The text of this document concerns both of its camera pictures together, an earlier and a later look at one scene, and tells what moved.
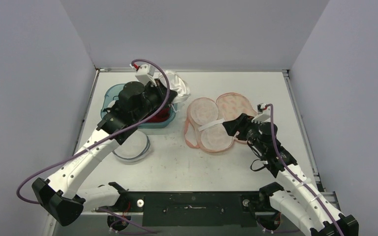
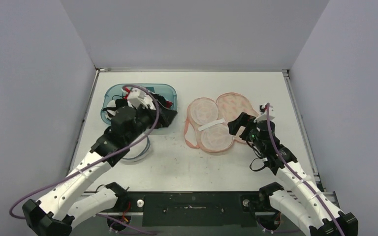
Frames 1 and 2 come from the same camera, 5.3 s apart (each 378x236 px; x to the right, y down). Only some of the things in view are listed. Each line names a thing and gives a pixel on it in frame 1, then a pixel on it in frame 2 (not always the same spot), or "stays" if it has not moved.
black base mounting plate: x=193 y=208 stays
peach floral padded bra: x=204 y=128 stays
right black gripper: x=244 y=124 stays
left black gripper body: x=155 y=97 to x=146 y=119
